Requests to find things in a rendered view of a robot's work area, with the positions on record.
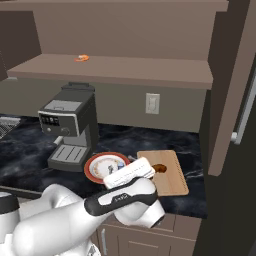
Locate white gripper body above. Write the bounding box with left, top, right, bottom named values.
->
left=103, top=156, right=156, bottom=190

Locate brown chicken drumstick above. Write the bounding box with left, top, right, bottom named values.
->
left=152, top=162, right=169, bottom=175

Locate red rimmed white plate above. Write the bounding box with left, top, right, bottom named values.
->
left=83, top=151, right=132, bottom=185

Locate wooden cutting board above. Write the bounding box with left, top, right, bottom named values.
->
left=136, top=149, right=191, bottom=198

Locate brown base cabinet door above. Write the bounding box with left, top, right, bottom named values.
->
left=98, top=223, right=198, bottom=256

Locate orange condiment bottle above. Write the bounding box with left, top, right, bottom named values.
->
left=73, top=53, right=91, bottom=63

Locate dark brown cabinet door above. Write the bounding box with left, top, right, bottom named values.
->
left=0, top=9, right=43, bottom=83

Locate grey coffee machine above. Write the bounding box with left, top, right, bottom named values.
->
left=37, top=81, right=100, bottom=174

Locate silver base cabinet handle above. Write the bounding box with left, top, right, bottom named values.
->
left=100, top=228, right=109, bottom=256

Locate white wall outlet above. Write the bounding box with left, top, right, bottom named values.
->
left=144, top=92, right=161, bottom=116

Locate brown open wall cabinet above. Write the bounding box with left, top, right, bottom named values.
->
left=0, top=0, right=231, bottom=91

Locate white cabinet door handle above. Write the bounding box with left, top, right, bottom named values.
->
left=230, top=71, right=256, bottom=146

